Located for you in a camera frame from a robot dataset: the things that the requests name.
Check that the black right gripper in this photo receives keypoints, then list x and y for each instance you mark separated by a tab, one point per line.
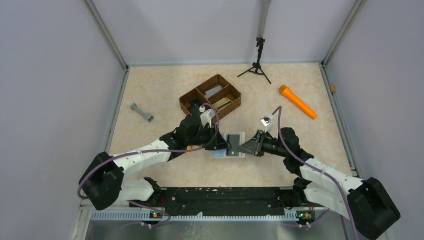
255	146

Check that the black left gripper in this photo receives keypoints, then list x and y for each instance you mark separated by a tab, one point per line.
217	142

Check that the dark credit card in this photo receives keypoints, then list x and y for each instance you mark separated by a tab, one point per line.
235	140

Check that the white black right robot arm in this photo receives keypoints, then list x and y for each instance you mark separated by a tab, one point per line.
365	202

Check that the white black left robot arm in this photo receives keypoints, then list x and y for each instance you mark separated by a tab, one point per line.
102	182

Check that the gold card in basket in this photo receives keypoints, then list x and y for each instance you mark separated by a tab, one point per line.
222	103

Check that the grey card in basket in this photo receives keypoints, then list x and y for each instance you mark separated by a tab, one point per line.
209	93

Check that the brown woven basket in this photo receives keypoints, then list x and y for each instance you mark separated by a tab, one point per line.
191	101

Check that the black mini tripod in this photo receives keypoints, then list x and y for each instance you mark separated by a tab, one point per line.
256	68

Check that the grey plastic dumbbell toy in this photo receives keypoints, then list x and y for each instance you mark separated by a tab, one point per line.
147	116

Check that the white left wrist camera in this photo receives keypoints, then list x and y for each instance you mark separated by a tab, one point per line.
206	116

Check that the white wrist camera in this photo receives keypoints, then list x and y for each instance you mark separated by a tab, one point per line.
206	116
267	122

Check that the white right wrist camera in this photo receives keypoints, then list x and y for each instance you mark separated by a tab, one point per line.
267	122

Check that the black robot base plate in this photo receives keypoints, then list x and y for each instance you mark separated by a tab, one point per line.
227	201

